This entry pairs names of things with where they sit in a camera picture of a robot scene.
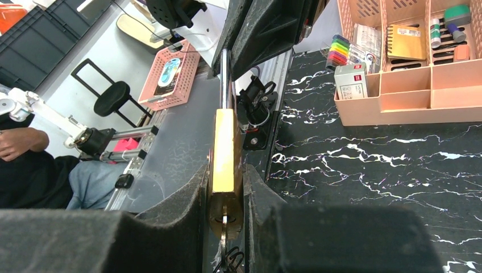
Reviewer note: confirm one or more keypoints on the black stool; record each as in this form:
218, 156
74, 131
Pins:
113, 98

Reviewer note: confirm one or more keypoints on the orange plastic desk organizer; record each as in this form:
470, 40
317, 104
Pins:
434, 90

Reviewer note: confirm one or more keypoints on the coloured marker set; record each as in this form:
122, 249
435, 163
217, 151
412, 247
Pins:
338, 54

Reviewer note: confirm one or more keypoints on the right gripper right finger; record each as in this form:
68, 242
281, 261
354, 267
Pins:
284, 237

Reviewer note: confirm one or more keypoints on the white staple box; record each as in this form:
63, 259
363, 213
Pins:
350, 81

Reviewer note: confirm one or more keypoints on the pink plastic basket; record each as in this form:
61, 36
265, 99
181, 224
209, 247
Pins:
170, 78

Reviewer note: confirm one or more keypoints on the large brass padlock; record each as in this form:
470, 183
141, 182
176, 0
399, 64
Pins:
225, 185

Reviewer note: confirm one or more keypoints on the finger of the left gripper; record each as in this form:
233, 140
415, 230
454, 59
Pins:
261, 30
226, 34

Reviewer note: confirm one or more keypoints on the person in black shirt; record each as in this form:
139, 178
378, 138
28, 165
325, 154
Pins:
31, 178

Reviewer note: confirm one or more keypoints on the yellow spiral notebook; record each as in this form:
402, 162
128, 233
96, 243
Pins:
405, 42

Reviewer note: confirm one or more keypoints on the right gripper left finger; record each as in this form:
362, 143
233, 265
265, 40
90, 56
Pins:
168, 237

